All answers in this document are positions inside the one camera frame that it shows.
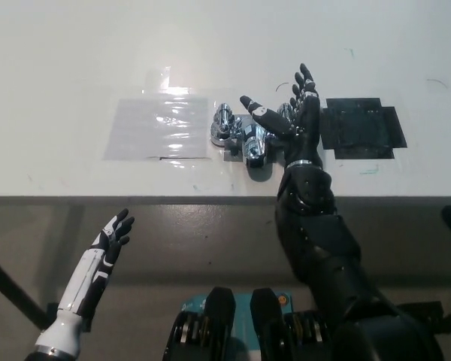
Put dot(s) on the black right hand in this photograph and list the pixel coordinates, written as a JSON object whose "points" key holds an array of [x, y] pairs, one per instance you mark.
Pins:
{"points": [[304, 135]]}

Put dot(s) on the white and black left hand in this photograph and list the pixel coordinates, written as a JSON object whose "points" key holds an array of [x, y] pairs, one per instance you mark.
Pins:
{"points": [[90, 270]]}

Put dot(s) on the chrome faucet body with spout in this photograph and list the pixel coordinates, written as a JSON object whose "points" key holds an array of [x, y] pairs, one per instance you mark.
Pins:
{"points": [[253, 144]]}

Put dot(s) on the clear plastic sheet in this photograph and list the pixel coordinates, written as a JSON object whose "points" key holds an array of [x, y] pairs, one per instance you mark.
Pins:
{"points": [[158, 129]]}

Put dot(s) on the black tape patch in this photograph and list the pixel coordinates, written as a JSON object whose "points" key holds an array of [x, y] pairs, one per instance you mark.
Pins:
{"points": [[361, 129]]}

